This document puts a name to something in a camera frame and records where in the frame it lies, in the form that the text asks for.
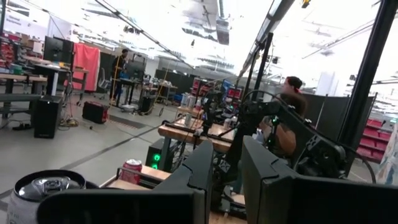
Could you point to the black computer monitor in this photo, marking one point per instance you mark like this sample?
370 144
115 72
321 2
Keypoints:
57 49
135 70

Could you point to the red storage bins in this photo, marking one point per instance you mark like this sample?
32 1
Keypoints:
376 140
9 51

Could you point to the red Coca-Cola can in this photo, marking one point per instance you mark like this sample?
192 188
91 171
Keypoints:
130 174

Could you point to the LED light bar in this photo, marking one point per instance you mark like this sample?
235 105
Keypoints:
273 15

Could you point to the white floral Celsius can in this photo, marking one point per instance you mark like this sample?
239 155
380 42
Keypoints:
46 185

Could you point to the black box cabinet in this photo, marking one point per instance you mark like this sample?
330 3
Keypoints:
46 116

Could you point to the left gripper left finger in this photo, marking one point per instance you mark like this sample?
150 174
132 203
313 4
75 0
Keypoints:
155 208

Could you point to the black computer tower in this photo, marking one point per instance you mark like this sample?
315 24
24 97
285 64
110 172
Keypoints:
155 158

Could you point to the red cloth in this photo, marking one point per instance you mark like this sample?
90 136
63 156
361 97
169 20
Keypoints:
87 68

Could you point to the wooden work table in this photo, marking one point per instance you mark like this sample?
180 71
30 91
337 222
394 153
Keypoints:
180 135

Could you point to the red black case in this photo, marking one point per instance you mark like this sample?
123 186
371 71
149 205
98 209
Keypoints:
94 112

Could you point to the white patterned cloth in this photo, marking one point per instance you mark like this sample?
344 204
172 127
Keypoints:
390 161

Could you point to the black partition panel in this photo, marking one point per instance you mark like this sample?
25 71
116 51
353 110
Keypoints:
329 115

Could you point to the person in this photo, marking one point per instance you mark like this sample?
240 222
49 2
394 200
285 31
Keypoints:
119 67
293 84

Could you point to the wooden workbench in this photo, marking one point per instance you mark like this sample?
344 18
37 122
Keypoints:
12 76

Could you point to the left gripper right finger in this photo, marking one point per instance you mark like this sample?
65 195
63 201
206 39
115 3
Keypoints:
311 202

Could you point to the white-legged desk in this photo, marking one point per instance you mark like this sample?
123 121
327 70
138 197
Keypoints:
53 70

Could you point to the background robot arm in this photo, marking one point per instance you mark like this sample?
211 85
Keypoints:
208 112

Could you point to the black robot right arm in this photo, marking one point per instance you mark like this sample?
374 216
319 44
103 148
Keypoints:
258 113

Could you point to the black upright frame post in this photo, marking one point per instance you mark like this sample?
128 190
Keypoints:
370 68
262 62

